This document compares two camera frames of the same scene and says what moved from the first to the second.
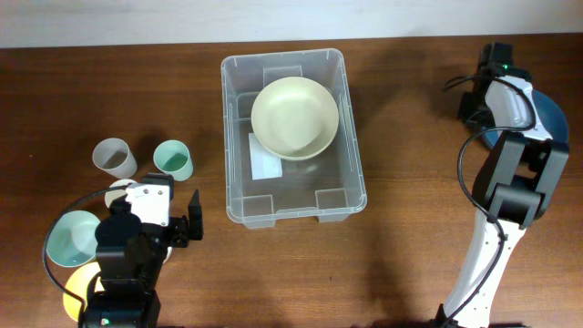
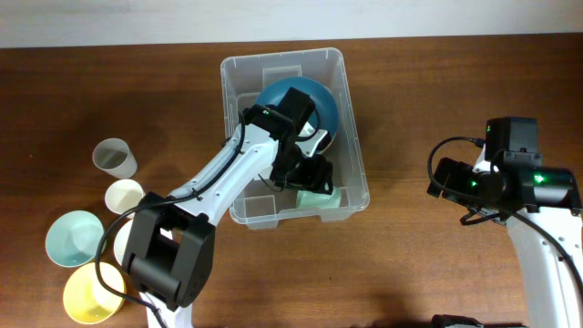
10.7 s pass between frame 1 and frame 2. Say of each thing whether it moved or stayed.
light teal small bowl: stayed
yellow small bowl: stayed
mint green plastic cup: moved
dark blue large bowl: moved
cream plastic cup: stayed
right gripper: moved
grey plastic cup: stayed
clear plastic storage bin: stayed
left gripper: moved
